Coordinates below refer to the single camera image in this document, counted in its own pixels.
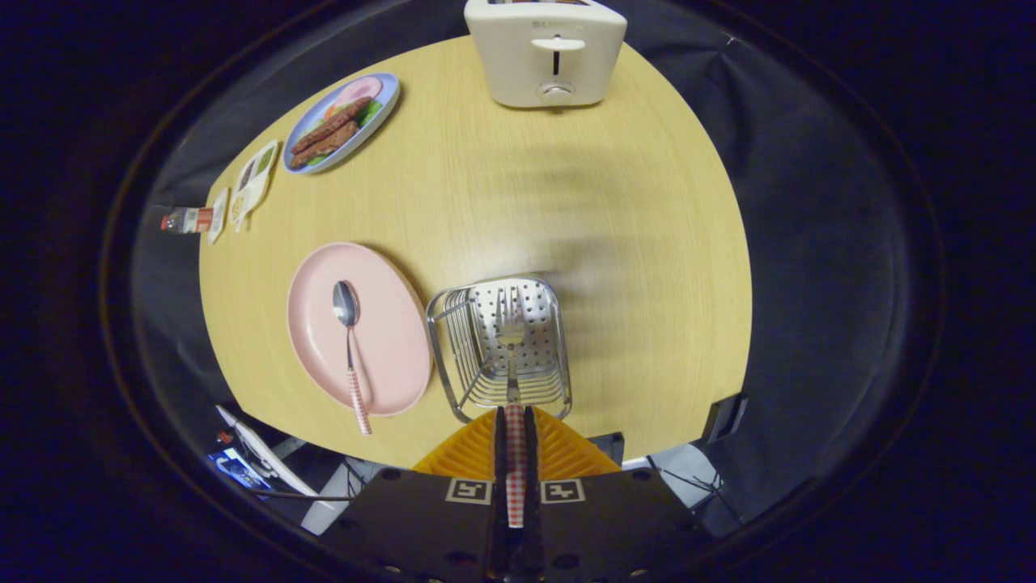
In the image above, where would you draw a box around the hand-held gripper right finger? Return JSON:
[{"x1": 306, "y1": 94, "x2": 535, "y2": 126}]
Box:
[{"x1": 524, "y1": 407, "x2": 713, "y2": 583}]

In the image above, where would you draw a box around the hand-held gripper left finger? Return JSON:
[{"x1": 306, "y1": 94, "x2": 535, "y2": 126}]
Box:
[{"x1": 320, "y1": 407, "x2": 507, "y2": 583}]

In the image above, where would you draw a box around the fork with red checked handle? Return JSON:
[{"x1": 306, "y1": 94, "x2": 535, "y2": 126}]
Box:
[{"x1": 495, "y1": 285, "x2": 527, "y2": 529}]

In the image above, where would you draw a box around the spoon with red checked handle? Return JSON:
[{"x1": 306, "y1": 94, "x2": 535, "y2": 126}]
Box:
[{"x1": 332, "y1": 280, "x2": 373, "y2": 436}]

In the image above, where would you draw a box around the black table clamp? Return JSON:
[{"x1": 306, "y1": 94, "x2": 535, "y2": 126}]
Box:
[
  {"x1": 587, "y1": 432, "x2": 626, "y2": 466},
  {"x1": 700, "y1": 393, "x2": 749, "y2": 445}
]

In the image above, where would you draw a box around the pink plate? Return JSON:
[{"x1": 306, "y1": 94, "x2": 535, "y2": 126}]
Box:
[{"x1": 287, "y1": 242, "x2": 433, "y2": 417}]

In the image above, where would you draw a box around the white stand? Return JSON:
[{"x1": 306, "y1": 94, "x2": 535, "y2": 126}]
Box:
[{"x1": 216, "y1": 405, "x2": 321, "y2": 496}]

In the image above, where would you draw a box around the blue screen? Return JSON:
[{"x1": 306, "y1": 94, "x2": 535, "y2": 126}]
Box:
[{"x1": 209, "y1": 448, "x2": 272, "y2": 491}]

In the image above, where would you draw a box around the brown meat strip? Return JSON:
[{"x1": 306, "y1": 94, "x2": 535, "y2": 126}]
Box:
[
  {"x1": 291, "y1": 96, "x2": 374, "y2": 155},
  {"x1": 290, "y1": 121, "x2": 359, "y2": 169}
]

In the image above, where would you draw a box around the white seasoning tray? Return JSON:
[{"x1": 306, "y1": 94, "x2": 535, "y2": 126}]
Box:
[{"x1": 229, "y1": 140, "x2": 280, "y2": 234}]

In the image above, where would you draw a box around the blue plate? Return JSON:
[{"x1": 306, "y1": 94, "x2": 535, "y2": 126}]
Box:
[{"x1": 282, "y1": 73, "x2": 401, "y2": 175}]

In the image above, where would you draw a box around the white toaster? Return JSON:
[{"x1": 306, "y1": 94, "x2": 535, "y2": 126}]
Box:
[{"x1": 464, "y1": 0, "x2": 628, "y2": 109}]

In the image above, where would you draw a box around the clear plastic bottle red label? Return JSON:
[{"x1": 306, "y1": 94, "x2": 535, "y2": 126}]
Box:
[{"x1": 159, "y1": 207, "x2": 215, "y2": 235}]

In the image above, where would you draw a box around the pink ham slice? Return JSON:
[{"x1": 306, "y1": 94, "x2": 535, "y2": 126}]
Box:
[{"x1": 336, "y1": 77, "x2": 383, "y2": 106}]

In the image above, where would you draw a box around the metal wire basket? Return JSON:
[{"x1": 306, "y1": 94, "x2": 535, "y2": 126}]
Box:
[{"x1": 426, "y1": 277, "x2": 573, "y2": 424}]

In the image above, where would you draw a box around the black cable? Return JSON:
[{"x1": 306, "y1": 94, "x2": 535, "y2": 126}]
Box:
[{"x1": 251, "y1": 488, "x2": 357, "y2": 503}]

